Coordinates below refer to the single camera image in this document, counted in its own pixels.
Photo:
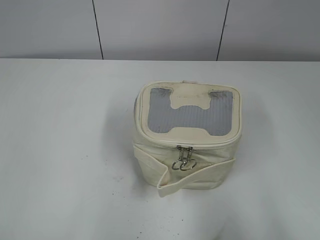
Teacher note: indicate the cream zippered bag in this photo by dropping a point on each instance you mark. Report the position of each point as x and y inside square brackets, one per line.
[186, 134]

